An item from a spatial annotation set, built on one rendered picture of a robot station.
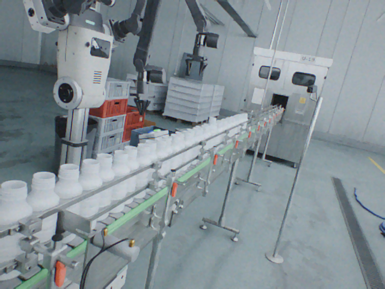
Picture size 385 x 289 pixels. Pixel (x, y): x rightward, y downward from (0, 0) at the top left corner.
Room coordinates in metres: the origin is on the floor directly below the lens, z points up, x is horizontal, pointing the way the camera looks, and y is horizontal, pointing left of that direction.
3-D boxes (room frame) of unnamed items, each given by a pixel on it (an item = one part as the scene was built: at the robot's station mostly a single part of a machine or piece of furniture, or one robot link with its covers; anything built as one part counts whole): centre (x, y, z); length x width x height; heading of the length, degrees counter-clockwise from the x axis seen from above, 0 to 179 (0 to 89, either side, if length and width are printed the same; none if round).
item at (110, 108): (3.78, 1.25, 0.78); 0.61 x 0.41 x 0.22; 169
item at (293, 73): (6.49, -1.69, 1.05); 1.60 x 1.40 x 2.10; 162
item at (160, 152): (0.97, 0.11, 1.08); 0.06 x 0.06 x 0.17
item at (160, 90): (9.11, 1.66, 0.50); 1.23 x 1.05 x 1.00; 160
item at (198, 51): (1.59, 0.07, 1.51); 0.10 x 0.07 x 0.07; 71
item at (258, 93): (5.89, -1.05, 1.22); 0.23 x 0.03 x 0.32; 72
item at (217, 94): (10.13, -0.03, 0.59); 1.25 x 1.03 x 1.17; 163
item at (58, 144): (3.22, 1.32, 0.32); 0.45 x 0.45 x 0.64
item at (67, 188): (0.58, 0.24, 1.08); 0.06 x 0.06 x 0.17
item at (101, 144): (3.77, 1.25, 0.33); 0.61 x 0.41 x 0.22; 168
